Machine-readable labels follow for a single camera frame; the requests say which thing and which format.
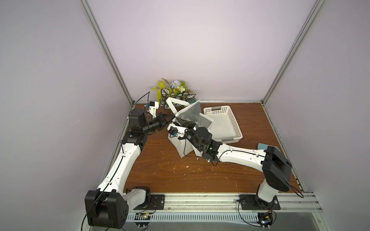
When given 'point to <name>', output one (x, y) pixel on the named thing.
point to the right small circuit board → (265, 219)
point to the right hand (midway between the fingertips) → (178, 115)
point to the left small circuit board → (142, 219)
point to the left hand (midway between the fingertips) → (176, 117)
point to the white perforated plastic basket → (224, 128)
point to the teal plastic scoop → (261, 146)
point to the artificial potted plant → (178, 90)
